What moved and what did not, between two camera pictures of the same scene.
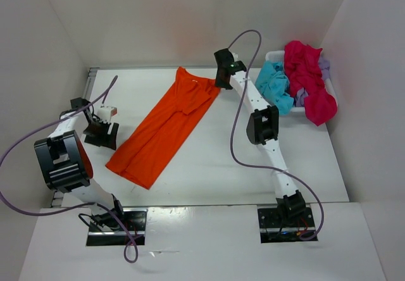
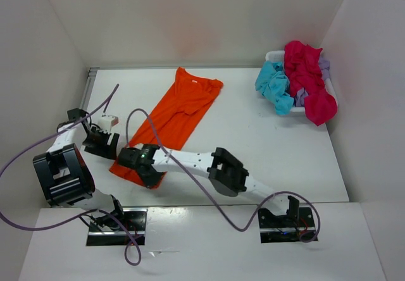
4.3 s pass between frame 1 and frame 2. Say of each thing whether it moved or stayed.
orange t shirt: stayed
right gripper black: moved
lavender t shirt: stayed
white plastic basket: stayed
